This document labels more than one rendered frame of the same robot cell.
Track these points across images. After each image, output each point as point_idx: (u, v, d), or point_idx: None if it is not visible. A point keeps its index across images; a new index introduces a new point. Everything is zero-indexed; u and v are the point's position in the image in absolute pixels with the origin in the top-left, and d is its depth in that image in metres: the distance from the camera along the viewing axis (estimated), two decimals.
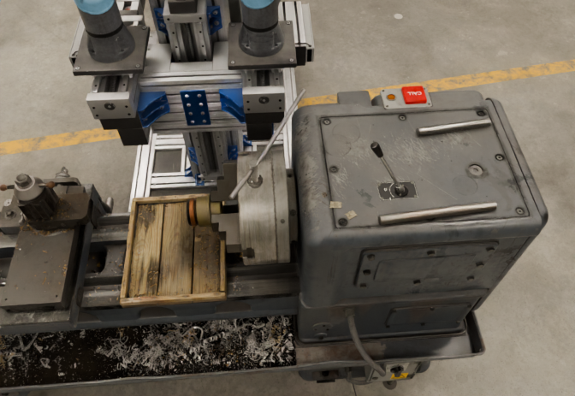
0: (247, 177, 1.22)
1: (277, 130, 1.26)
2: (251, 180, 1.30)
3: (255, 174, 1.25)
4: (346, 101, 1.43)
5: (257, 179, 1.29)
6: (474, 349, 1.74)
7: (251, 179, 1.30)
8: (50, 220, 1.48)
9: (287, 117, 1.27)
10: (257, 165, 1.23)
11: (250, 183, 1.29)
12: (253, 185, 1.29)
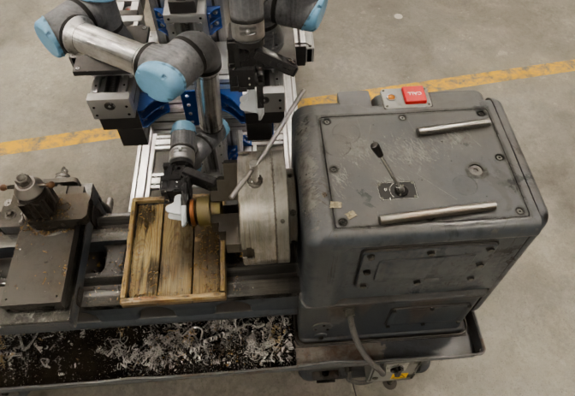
0: (247, 177, 1.22)
1: (277, 130, 1.26)
2: (251, 180, 1.30)
3: (255, 174, 1.25)
4: (346, 101, 1.43)
5: (257, 179, 1.29)
6: (474, 349, 1.74)
7: (251, 179, 1.30)
8: (50, 220, 1.48)
9: (287, 117, 1.27)
10: (257, 165, 1.23)
11: (250, 183, 1.29)
12: (253, 185, 1.29)
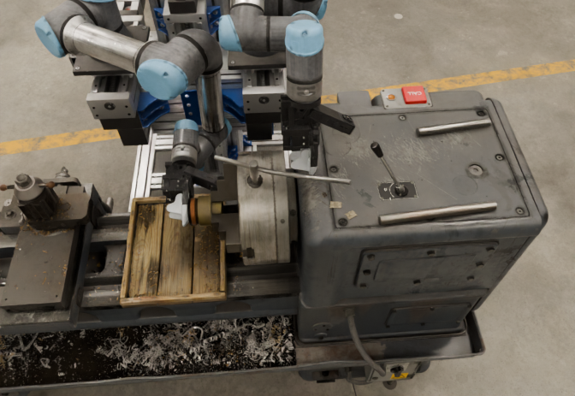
0: (240, 164, 1.24)
1: (297, 174, 1.20)
2: None
3: (250, 173, 1.25)
4: (346, 101, 1.43)
5: (257, 181, 1.29)
6: (474, 349, 1.74)
7: None
8: (50, 220, 1.48)
9: (313, 177, 1.19)
10: (253, 168, 1.22)
11: (250, 177, 1.30)
12: (249, 180, 1.29)
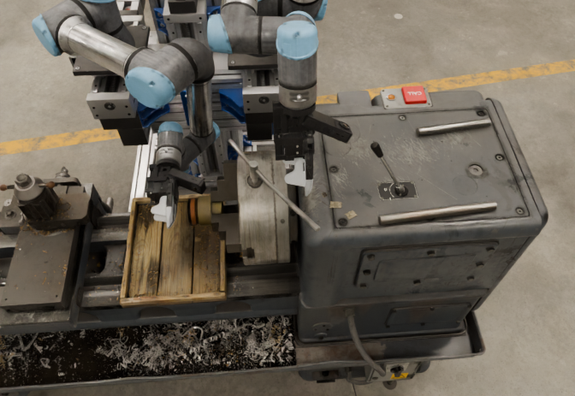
0: (244, 158, 1.24)
1: (282, 194, 1.18)
2: (257, 177, 1.30)
3: (249, 171, 1.25)
4: (346, 101, 1.43)
5: (255, 182, 1.29)
6: (474, 349, 1.74)
7: (257, 178, 1.30)
8: (50, 220, 1.48)
9: (292, 205, 1.15)
10: (251, 168, 1.22)
11: None
12: (250, 178, 1.30)
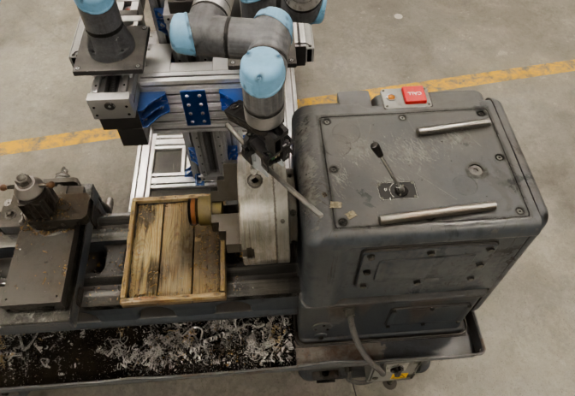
0: (241, 143, 1.18)
1: (283, 180, 1.12)
2: (257, 177, 1.30)
3: None
4: (346, 101, 1.43)
5: (253, 168, 1.23)
6: (474, 349, 1.74)
7: (257, 178, 1.30)
8: (50, 220, 1.48)
9: (293, 192, 1.10)
10: None
11: (253, 175, 1.30)
12: (250, 178, 1.30)
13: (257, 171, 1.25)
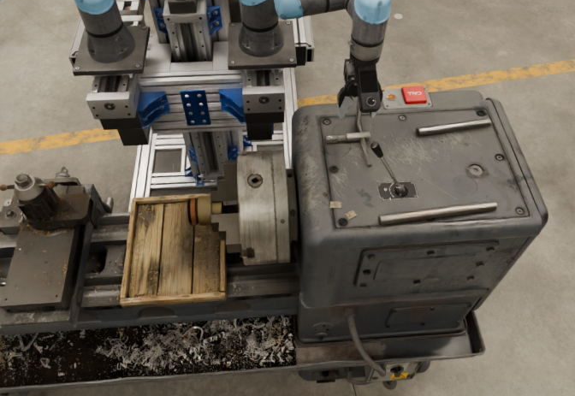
0: (365, 147, 1.32)
1: None
2: (257, 177, 1.30)
3: (355, 141, 1.34)
4: None
5: (336, 138, 1.34)
6: (474, 349, 1.74)
7: (257, 178, 1.30)
8: (50, 220, 1.48)
9: None
10: (365, 137, 1.35)
11: (253, 175, 1.30)
12: (250, 178, 1.30)
13: (328, 136, 1.33)
